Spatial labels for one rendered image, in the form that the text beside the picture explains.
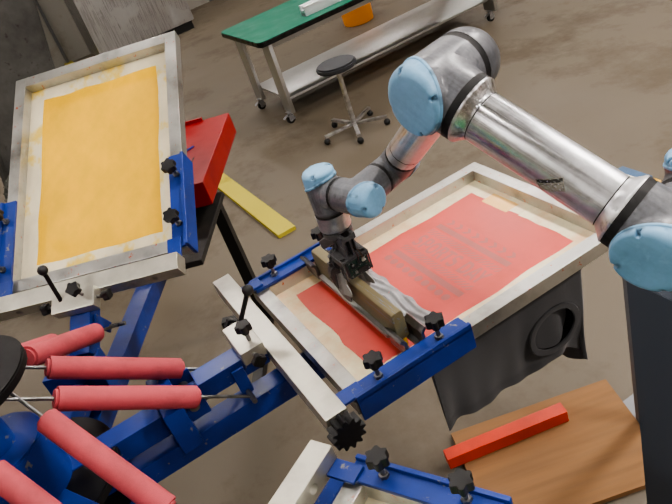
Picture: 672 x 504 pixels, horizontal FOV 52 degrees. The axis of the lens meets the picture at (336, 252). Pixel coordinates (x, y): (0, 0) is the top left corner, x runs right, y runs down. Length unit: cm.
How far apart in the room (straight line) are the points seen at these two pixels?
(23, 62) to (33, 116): 251
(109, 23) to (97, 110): 780
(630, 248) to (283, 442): 207
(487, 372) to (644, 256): 82
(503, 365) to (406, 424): 100
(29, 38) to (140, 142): 288
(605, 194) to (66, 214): 163
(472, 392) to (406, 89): 91
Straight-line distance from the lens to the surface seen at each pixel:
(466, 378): 173
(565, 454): 253
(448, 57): 112
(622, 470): 248
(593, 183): 105
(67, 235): 220
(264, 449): 289
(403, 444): 269
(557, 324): 187
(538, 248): 179
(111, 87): 242
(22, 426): 161
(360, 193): 141
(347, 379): 152
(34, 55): 504
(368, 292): 161
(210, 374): 161
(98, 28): 1014
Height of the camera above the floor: 200
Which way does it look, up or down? 32 degrees down
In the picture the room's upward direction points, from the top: 20 degrees counter-clockwise
